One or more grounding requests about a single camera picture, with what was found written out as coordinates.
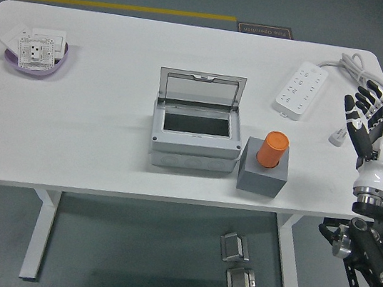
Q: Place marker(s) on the robot right hand white black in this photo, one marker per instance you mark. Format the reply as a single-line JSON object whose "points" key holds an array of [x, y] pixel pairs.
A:
{"points": [[374, 176]]}

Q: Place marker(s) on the orange cylinder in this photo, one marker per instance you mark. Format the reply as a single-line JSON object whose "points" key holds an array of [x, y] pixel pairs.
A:
{"points": [[272, 148]]}

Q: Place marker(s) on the grey cube with round hole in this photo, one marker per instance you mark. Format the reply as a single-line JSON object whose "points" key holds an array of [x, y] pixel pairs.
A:
{"points": [[261, 183]]}

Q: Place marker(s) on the grey junction box clear lid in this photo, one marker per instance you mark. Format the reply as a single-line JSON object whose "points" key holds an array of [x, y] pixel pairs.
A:
{"points": [[194, 147]]}

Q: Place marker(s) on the white power strip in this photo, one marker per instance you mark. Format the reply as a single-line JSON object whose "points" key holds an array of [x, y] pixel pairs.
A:
{"points": [[300, 89]]}

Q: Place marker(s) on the white table leg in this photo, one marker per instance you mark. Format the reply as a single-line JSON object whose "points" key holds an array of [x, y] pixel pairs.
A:
{"points": [[38, 236], [289, 259]]}

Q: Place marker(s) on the small metal floor block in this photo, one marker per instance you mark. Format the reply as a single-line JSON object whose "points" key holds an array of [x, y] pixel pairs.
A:
{"points": [[233, 249]]}

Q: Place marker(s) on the large metal floor block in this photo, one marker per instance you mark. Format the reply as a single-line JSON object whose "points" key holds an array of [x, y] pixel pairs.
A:
{"points": [[239, 284]]}

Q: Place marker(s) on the dark floor sign with text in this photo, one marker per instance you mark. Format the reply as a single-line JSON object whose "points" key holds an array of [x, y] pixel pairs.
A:
{"points": [[264, 31]]}

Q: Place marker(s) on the purple bowl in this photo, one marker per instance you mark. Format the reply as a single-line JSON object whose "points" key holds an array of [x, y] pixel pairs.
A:
{"points": [[57, 65]]}

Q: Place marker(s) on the white printed socket panel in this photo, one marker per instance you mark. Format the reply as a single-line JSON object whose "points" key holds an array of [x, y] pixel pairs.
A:
{"points": [[34, 51]]}

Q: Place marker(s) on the white switch plate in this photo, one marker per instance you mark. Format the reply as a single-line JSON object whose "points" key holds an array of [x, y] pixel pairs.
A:
{"points": [[60, 46]]}

